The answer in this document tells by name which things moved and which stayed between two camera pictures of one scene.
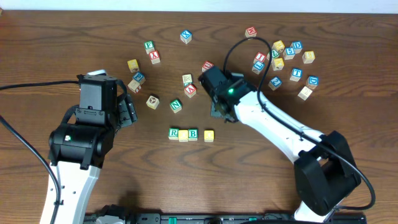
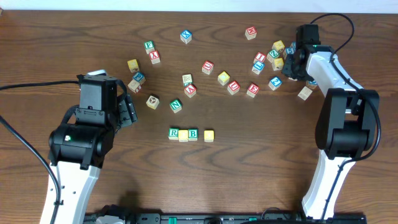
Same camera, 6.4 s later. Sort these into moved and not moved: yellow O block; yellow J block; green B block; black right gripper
Moved: black right gripper
Not moved: green B block; yellow J block; yellow O block
